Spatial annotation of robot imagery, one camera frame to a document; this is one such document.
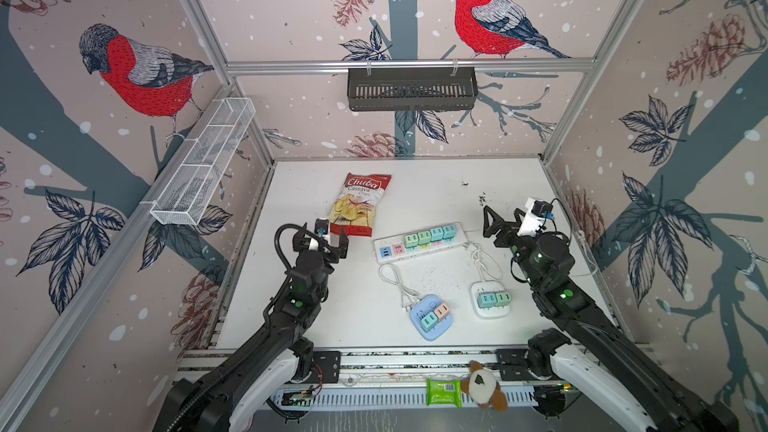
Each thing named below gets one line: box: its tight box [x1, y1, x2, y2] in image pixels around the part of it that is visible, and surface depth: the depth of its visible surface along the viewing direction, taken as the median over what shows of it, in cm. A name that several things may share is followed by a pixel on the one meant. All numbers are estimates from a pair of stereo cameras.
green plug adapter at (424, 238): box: [418, 230, 431, 246], surface depth 92 cm
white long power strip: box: [373, 223, 468, 263], surface depth 94 cm
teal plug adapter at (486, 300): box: [477, 292, 497, 308], surface depth 79 cm
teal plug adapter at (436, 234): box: [430, 227, 444, 242], surface depth 93 cm
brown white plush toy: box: [461, 360, 509, 412], surface depth 70 cm
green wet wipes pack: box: [426, 378, 463, 409], surface depth 71 cm
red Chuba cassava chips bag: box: [329, 173, 391, 237], surface depth 103 cm
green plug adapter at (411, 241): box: [404, 234, 418, 249], surface depth 92 cm
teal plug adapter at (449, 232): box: [442, 225, 456, 240], surface depth 94 cm
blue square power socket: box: [409, 294, 454, 341], surface depth 81 cm
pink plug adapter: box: [434, 303, 450, 322], surface depth 77 cm
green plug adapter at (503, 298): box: [494, 292, 512, 307], surface depth 79 cm
